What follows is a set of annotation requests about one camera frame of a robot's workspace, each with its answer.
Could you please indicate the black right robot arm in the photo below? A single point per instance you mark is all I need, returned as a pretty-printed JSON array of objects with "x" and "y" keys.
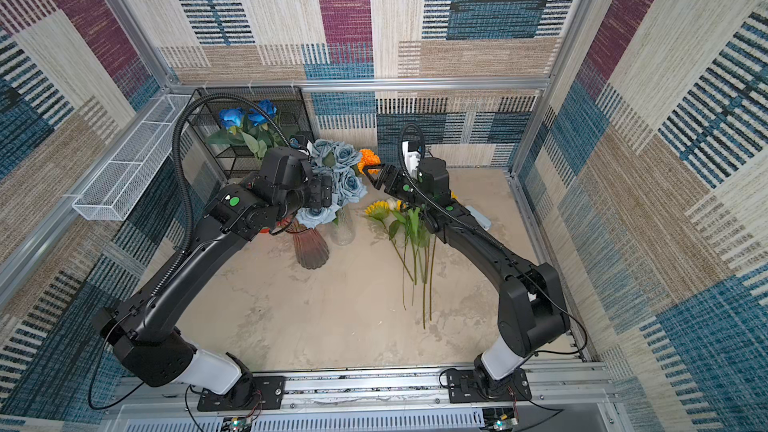
[{"x": 531, "y": 307}]

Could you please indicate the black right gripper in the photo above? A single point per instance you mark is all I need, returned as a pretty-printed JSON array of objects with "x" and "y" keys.
[{"x": 391, "y": 179}]

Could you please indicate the left blue rose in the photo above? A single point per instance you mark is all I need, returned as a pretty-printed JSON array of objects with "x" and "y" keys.
[{"x": 231, "y": 118}]

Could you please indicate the black wire mesh shelf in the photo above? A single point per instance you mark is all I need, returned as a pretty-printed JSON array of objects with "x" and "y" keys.
[{"x": 236, "y": 152}]

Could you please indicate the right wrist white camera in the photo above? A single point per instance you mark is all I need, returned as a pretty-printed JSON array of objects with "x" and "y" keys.
[{"x": 411, "y": 156}]

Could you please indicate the orange marigold bunch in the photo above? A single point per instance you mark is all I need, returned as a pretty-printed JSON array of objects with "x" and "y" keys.
[{"x": 368, "y": 158}]

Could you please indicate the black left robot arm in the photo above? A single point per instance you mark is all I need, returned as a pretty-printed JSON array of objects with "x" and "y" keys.
[{"x": 142, "y": 330}]

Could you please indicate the white wire mesh tray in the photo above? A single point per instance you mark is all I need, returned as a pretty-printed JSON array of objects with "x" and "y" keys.
[{"x": 119, "y": 184}]

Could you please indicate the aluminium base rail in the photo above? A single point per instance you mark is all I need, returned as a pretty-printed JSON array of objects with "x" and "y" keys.
[{"x": 557, "y": 394}]

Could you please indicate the yellow sunflower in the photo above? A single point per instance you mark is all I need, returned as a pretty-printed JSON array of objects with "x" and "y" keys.
[{"x": 424, "y": 276}]

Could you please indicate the right blue rose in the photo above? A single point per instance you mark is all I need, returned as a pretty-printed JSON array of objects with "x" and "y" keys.
[{"x": 257, "y": 115}]

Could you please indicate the clear glass vase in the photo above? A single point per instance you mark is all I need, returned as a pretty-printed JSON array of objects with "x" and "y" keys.
[{"x": 342, "y": 227}]

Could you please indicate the yellow tulip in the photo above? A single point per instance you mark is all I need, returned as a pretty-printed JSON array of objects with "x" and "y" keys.
[{"x": 412, "y": 225}]

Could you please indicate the grey blue rose bunch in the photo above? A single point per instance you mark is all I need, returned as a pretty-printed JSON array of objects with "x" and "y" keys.
[{"x": 338, "y": 161}]

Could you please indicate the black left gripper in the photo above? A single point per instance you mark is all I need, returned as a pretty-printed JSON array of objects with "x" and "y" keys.
[{"x": 322, "y": 192}]

